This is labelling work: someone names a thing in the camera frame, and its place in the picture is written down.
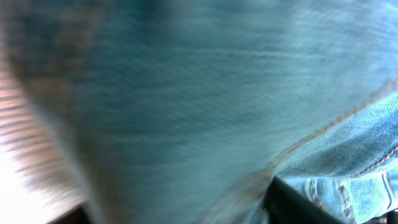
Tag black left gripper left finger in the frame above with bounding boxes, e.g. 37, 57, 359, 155
48, 207, 93, 224

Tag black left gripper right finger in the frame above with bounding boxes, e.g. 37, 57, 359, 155
264, 177, 341, 224

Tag light blue denim jeans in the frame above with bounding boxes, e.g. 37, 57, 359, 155
1, 0, 397, 223

